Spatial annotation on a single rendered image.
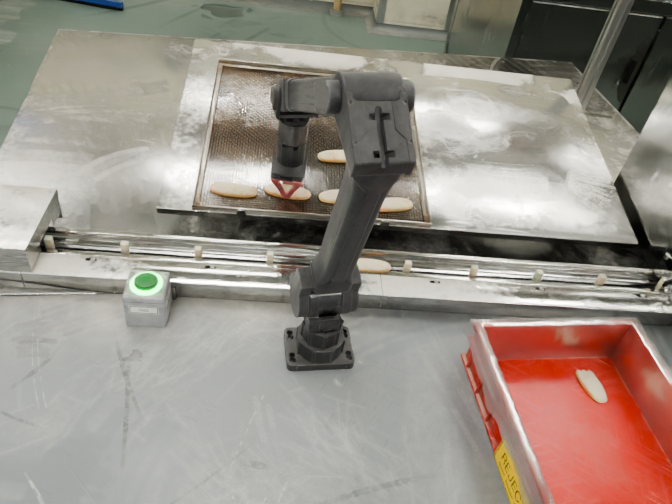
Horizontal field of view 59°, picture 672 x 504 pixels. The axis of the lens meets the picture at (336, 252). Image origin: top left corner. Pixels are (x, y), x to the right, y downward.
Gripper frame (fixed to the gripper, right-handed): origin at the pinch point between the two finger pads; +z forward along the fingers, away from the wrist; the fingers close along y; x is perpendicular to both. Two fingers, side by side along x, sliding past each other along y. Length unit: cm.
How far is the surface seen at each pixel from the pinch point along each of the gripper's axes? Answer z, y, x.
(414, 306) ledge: 2.9, 22.7, 28.8
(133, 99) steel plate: 18, -40, -48
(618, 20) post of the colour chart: -8, -81, 85
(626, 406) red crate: 1, 38, 67
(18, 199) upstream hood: -3, 17, -49
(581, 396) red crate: 1, 37, 59
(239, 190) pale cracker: 0.2, 2.6, -9.8
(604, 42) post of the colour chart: -1, -80, 84
